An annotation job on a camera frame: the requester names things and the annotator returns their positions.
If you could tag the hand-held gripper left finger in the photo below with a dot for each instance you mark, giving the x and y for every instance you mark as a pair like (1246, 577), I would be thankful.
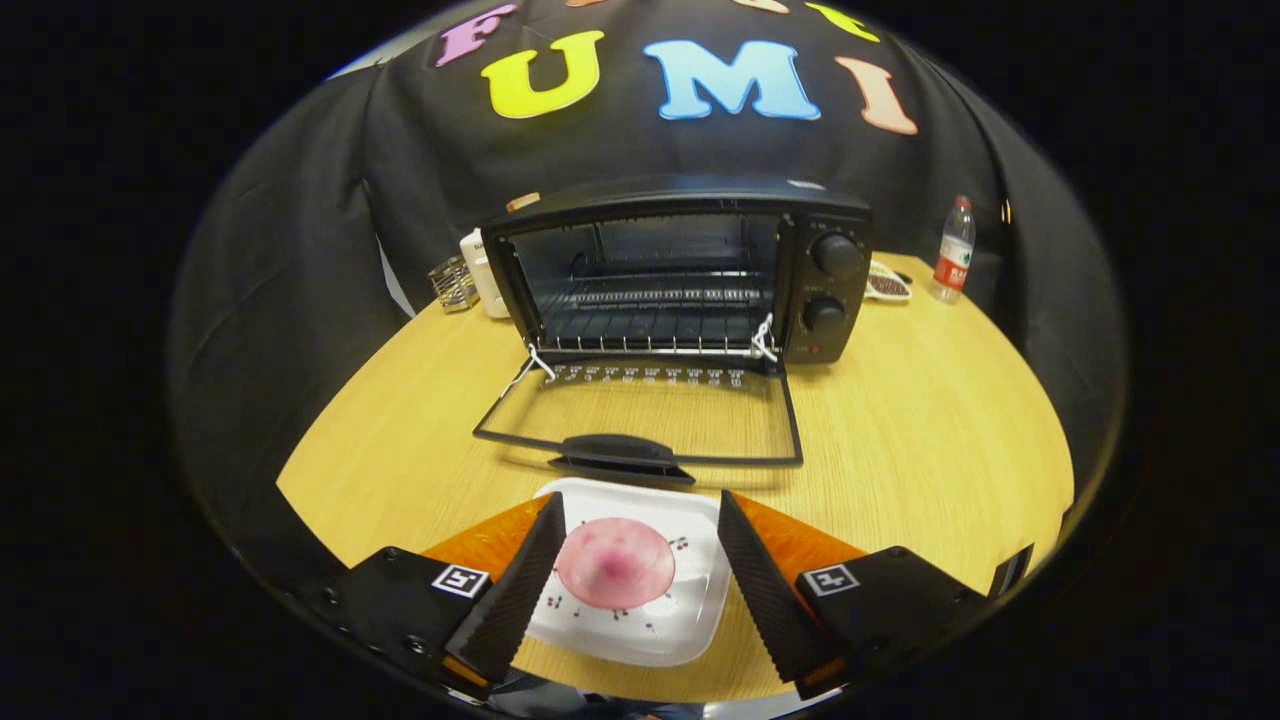
(515, 600)

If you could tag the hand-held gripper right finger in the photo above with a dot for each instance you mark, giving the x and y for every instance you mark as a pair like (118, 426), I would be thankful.
(765, 600)

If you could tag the pink round ham slice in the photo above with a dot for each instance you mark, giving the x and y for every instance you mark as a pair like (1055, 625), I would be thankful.
(615, 562)

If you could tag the white square plate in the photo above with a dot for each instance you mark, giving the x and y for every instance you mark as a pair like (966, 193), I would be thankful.
(650, 632)

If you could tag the black toaster oven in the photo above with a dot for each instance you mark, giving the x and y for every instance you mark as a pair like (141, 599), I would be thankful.
(690, 195)

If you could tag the white bread toaster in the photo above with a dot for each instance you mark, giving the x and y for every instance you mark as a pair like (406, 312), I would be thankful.
(480, 275)

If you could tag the white divided snack dish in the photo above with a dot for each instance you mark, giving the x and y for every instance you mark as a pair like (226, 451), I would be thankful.
(888, 286)

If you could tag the plastic water bottle red label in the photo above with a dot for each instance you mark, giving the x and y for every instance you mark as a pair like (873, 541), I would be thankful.
(953, 255)

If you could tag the brown bread slice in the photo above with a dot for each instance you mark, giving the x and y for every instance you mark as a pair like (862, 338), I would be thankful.
(522, 202)

